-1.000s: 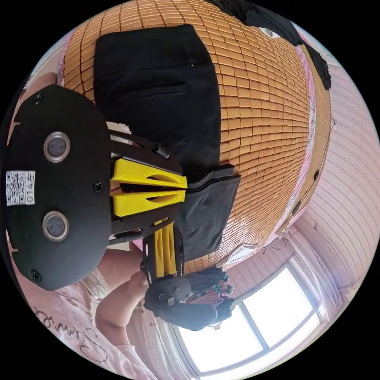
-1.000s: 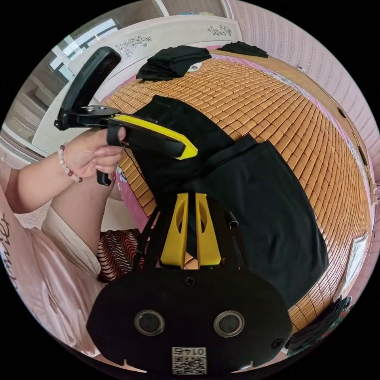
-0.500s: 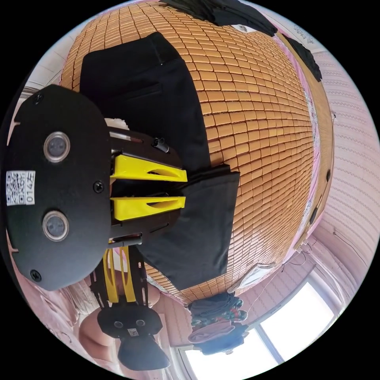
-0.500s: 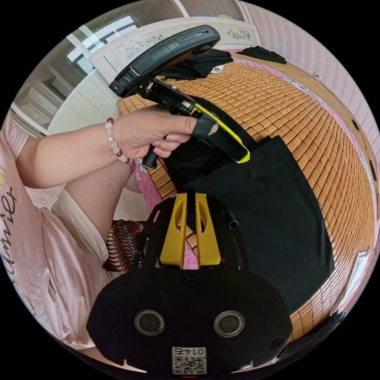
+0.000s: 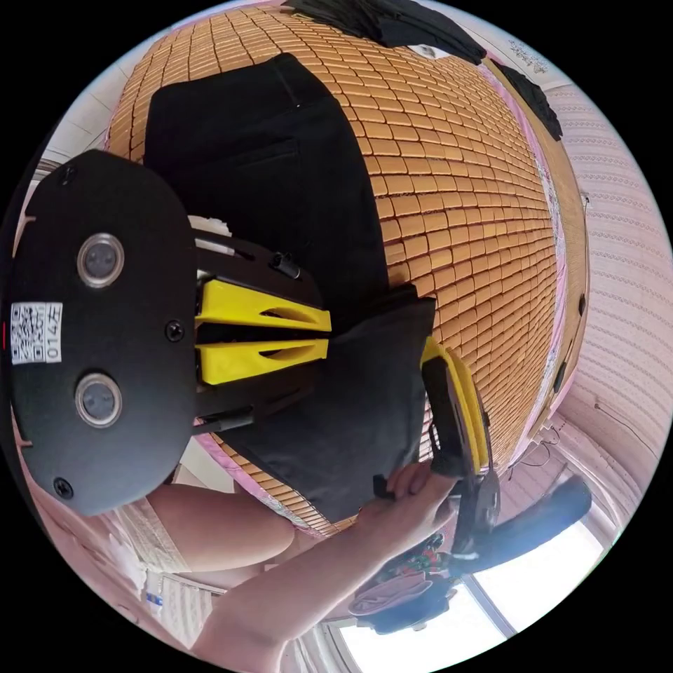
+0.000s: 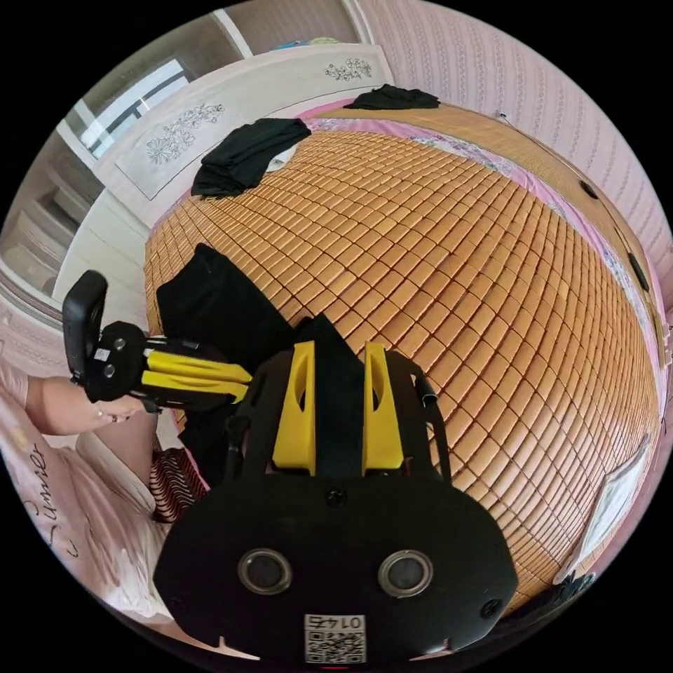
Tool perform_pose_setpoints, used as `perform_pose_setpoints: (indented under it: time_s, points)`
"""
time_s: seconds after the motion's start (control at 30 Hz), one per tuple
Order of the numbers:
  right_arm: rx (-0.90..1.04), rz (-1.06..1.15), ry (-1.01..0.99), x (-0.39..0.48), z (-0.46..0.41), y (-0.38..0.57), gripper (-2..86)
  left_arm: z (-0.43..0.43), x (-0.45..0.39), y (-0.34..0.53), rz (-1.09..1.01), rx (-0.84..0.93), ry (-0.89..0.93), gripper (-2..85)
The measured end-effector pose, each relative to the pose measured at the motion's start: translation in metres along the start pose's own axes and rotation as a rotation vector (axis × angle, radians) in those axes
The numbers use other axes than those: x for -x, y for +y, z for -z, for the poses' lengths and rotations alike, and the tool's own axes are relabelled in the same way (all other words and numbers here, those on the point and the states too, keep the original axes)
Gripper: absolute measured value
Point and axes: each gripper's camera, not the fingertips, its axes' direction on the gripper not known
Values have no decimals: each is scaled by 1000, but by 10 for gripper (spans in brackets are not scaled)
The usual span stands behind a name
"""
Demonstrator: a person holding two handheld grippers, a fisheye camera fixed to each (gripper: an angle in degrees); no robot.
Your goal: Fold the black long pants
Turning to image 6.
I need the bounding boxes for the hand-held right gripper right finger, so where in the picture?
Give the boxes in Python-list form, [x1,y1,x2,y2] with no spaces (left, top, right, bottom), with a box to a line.
[361,341,406,472]

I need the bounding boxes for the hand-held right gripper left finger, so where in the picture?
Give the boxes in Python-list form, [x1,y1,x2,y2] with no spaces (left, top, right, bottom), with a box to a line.
[271,340,317,476]

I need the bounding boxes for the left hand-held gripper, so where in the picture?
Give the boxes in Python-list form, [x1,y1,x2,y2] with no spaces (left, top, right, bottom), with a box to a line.
[83,320,253,415]

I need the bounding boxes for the black long pants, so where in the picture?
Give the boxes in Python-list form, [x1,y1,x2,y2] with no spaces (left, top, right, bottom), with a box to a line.
[156,243,367,487]

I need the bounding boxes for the person's left forearm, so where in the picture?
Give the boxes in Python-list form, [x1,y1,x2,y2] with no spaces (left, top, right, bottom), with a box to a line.
[26,376,98,437]

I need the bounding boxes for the person's left hand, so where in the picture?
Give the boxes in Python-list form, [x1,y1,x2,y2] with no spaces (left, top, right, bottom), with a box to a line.
[79,391,151,430]

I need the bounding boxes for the bed with woven mat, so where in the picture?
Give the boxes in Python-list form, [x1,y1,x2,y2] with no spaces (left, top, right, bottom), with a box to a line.
[113,44,665,617]

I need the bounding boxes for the person's body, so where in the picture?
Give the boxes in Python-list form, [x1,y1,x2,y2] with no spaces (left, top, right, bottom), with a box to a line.
[0,362,175,624]

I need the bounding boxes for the white cupboard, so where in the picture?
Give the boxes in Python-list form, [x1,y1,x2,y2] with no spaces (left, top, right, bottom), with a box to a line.
[0,131,106,316]

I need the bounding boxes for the pile of clothes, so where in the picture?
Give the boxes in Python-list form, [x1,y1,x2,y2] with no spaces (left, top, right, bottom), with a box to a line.
[191,117,312,200]

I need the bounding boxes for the window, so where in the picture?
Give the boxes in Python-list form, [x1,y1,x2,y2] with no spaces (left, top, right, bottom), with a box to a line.
[62,57,191,160]

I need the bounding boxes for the black folded garment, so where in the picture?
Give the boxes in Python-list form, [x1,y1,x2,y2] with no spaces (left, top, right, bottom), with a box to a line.
[344,83,440,112]

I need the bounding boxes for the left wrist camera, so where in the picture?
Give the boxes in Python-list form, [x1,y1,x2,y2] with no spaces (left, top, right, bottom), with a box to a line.
[62,270,109,383]

